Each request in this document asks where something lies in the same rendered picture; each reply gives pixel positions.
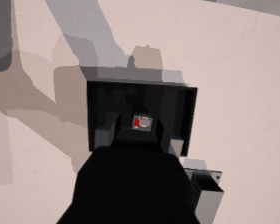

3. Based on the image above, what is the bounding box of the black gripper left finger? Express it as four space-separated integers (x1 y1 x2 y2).
94 113 122 150

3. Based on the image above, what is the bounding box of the grey relay panel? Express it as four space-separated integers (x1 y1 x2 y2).
184 168 224 224

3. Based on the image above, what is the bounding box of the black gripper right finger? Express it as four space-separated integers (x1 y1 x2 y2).
155 119 184 159

